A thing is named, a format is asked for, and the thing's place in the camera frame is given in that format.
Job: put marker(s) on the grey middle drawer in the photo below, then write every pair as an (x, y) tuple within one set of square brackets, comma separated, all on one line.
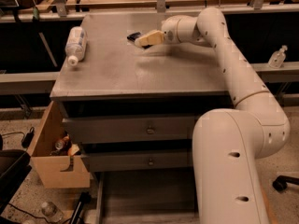
[(137, 160)]

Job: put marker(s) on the clear plastic water bottle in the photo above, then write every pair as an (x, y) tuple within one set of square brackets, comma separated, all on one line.
[(76, 45)]

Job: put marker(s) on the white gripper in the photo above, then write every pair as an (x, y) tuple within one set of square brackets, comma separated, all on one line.
[(170, 29)]

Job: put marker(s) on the clear sanitizer pump bottle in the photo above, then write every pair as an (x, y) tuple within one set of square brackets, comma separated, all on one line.
[(278, 57)]

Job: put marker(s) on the grey top drawer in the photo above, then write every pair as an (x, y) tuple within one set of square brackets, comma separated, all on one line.
[(94, 130)]

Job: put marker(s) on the black chair caster base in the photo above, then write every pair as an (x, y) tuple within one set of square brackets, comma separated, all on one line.
[(282, 181)]

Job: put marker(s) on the black office chair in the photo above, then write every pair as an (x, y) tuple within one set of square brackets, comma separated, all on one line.
[(14, 167)]

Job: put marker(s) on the bottle inside cardboard box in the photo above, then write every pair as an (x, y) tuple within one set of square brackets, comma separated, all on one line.
[(62, 143)]

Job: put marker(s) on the plastic bottle on floor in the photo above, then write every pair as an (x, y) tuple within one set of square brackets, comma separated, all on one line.
[(52, 213)]

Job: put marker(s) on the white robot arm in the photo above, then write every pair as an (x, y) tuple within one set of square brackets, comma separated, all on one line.
[(227, 142)]

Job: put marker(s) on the dark blue rxbar wrapper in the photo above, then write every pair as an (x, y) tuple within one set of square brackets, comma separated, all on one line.
[(134, 36)]

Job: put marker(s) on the black power adapter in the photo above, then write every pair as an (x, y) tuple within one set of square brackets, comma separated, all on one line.
[(26, 141)]

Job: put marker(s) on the cardboard box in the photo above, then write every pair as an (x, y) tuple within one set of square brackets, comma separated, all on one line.
[(55, 172)]

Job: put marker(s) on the grey open bottom drawer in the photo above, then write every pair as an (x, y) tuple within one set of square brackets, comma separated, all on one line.
[(159, 196)]

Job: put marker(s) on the grey drawer cabinet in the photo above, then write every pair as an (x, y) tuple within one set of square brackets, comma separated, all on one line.
[(116, 79)]

